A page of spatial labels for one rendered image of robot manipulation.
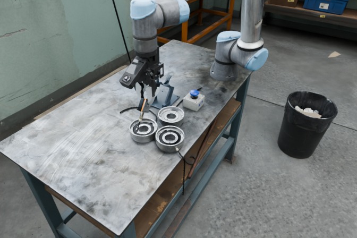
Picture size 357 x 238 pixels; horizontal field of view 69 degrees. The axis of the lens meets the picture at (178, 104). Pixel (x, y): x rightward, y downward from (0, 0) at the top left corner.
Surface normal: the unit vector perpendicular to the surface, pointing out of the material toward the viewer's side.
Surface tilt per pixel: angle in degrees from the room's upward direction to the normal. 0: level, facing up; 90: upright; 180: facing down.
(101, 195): 0
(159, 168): 0
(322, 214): 0
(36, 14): 90
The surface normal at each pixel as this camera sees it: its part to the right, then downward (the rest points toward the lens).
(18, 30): 0.85, 0.33
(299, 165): 0.02, -0.80
